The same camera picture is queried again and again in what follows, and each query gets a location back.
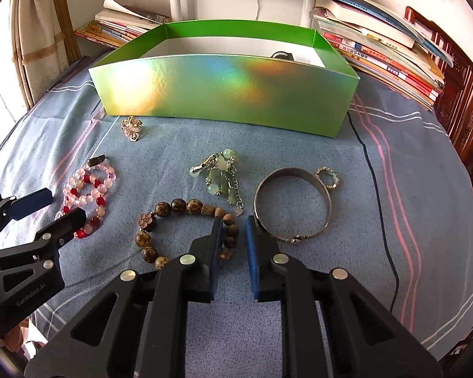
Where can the black wrist watch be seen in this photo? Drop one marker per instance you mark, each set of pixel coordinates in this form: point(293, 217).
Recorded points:
point(282, 56)

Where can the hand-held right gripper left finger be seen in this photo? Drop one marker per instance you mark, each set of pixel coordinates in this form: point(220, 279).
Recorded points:
point(217, 240)

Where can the small stack of books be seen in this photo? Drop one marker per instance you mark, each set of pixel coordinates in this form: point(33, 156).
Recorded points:
point(114, 27)

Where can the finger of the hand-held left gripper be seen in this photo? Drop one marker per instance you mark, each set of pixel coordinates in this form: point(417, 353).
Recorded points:
point(69, 222)
point(31, 201)

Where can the carved red wooden headboard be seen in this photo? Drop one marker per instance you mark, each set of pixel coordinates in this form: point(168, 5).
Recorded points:
point(457, 98)

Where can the gold rhinestone brooch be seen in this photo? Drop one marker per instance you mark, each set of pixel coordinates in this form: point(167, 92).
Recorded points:
point(132, 128)

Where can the silver bangle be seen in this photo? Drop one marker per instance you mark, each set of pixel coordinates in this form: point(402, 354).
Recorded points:
point(291, 173)

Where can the green holographic cardboard box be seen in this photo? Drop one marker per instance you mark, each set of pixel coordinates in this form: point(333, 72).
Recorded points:
point(220, 94)

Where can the large stack of books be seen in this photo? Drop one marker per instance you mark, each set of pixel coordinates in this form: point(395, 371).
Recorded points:
point(378, 47)

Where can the person's left hand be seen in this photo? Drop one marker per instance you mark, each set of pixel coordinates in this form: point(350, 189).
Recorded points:
point(15, 340)

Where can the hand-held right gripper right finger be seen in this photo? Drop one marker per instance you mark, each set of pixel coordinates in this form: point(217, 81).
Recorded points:
point(252, 252)

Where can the beige curtain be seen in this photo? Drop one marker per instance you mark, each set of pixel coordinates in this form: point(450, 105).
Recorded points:
point(35, 47)

